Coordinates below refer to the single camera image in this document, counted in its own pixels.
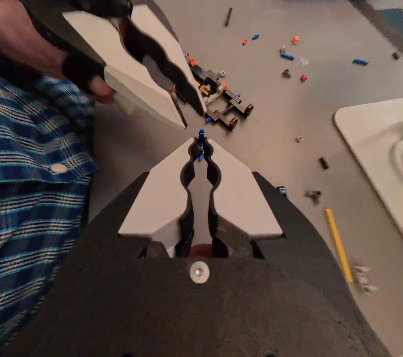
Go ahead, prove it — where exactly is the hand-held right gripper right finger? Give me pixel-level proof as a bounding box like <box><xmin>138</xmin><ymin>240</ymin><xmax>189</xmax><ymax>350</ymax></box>
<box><xmin>204</xmin><ymin>137</ymin><xmax>283</xmax><ymax>257</ymax></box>

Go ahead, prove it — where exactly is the white wooden book stand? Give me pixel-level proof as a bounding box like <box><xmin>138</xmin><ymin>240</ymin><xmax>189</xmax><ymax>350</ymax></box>
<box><xmin>334</xmin><ymin>98</ymin><xmax>403</xmax><ymax>238</ymax></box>

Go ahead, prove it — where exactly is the yellow lego axle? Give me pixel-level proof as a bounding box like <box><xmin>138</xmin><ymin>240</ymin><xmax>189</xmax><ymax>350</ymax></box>
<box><xmin>324</xmin><ymin>208</ymin><xmax>355</xmax><ymax>284</ymax></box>

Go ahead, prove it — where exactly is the light grey lego connector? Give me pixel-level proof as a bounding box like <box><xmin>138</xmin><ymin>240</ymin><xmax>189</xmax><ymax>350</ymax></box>
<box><xmin>352</xmin><ymin>265</ymin><xmax>379</xmax><ymax>295</ymax></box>

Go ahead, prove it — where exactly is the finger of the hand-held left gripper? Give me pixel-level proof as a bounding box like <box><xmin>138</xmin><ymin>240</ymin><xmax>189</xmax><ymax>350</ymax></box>
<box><xmin>62</xmin><ymin>12</ymin><xmax>187</xmax><ymax>130</ymax></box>
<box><xmin>120</xmin><ymin>4</ymin><xmax>207</xmax><ymax>117</ymax></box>

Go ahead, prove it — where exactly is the person's left hand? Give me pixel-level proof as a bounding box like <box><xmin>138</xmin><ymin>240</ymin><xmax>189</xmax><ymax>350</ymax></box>
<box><xmin>0</xmin><ymin>0</ymin><xmax>118</xmax><ymax>105</ymax></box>

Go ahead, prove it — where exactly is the black lego chassis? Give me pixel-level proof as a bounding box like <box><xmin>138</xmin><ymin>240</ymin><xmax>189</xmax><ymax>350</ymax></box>
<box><xmin>183</xmin><ymin>54</ymin><xmax>254</xmax><ymax>131</ymax></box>

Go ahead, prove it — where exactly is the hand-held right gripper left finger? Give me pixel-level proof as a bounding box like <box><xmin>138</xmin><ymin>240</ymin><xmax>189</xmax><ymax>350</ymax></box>
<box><xmin>118</xmin><ymin>137</ymin><xmax>195</xmax><ymax>257</ymax></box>

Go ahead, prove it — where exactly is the person's left forearm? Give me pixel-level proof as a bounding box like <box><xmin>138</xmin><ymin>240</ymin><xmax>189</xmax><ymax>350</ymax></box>
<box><xmin>0</xmin><ymin>56</ymin><xmax>99</xmax><ymax>184</ymax></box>

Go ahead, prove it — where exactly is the person's plaid shirt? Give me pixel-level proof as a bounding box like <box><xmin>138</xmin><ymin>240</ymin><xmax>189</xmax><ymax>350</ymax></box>
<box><xmin>0</xmin><ymin>171</ymin><xmax>95</xmax><ymax>345</ymax></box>

